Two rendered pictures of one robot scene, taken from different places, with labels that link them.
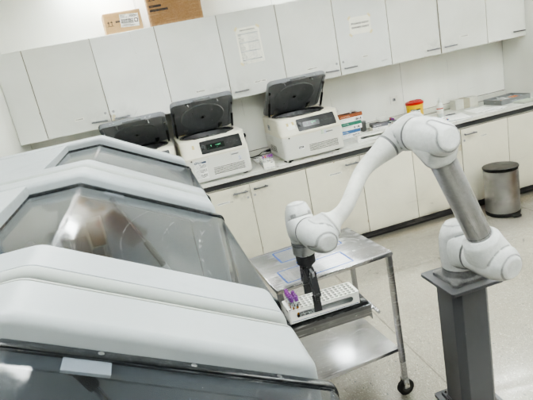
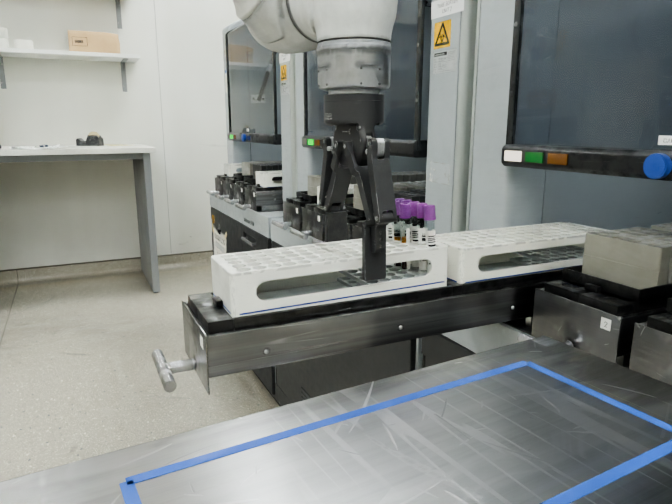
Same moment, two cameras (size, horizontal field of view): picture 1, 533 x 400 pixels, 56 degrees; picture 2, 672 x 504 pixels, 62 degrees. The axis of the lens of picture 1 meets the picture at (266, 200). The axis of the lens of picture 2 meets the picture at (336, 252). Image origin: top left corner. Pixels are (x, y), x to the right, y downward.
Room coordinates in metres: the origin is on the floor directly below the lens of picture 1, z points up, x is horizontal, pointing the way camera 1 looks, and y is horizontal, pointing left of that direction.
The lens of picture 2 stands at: (2.47, -0.29, 1.03)
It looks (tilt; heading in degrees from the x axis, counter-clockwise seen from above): 13 degrees down; 166
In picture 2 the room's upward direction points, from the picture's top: straight up
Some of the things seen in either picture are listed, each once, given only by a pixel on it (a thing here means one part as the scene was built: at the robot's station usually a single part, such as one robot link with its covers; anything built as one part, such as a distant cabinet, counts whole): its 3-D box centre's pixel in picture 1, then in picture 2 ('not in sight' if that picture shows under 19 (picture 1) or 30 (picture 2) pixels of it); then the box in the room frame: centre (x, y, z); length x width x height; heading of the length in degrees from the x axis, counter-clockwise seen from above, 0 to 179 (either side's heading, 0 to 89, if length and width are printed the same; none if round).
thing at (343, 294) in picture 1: (320, 302); (333, 273); (1.79, -0.13, 0.84); 0.30 x 0.10 x 0.06; 102
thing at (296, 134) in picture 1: (299, 113); not in sight; (4.52, -0.44, 1.25); 0.62 x 0.56 x 0.69; 11
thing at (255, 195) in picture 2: not in sight; (332, 192); (0.44, 0.19, 0.78); 0.73 x 0.14 x 0.09; 102
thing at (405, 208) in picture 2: not in sight; (405, 243); (1.77, -0.03, 0.87); 0.02 x 0.02 x 0.11
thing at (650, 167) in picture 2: not in sight; (657, 166); (1.92, 0.23, 0.98); 0.03 x 0.01 x 0.03; 12
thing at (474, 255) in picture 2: not in sight; (518, 253); (1.73, 0.18, 0.83); 0.30 x 0.10 x 0.06; 102
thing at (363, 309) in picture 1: (291, 325); (419, 302); (1.77, 0.00, 0.78); 0.73 x 0.14 x 0.09; 102
